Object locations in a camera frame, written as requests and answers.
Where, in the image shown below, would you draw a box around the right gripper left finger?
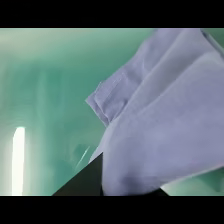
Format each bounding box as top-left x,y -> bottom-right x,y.
52,152 -> 104,197

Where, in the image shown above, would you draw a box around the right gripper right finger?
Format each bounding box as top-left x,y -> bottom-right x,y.
146,188 -> 170,197

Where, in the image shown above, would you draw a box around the pale lilac T-shirt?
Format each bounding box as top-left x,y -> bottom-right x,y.
85,28 -> 224,197

